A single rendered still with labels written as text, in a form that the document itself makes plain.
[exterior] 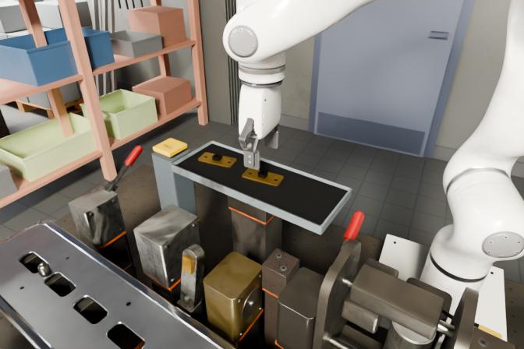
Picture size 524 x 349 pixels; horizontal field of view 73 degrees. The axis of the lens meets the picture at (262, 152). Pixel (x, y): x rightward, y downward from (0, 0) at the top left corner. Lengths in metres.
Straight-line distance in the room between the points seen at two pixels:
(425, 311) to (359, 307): 0.08
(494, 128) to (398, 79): 2.49
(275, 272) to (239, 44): 0.38
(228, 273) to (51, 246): 0.45
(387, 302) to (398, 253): 0.65
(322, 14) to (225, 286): 0.46
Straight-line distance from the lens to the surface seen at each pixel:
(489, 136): 0.73
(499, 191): 0.76
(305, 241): 1.28
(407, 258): 1.16
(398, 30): 3.09
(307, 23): 0.52
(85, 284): 0.83
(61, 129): 3.24
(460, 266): 0.87
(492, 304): 1.15
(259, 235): 0.79
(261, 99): 0.63
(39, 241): 0.98
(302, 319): 0.63
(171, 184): 0.92
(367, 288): 0.53
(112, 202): 0.94
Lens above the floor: 1.58
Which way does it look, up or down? 30 degrees down
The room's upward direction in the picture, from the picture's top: straight up
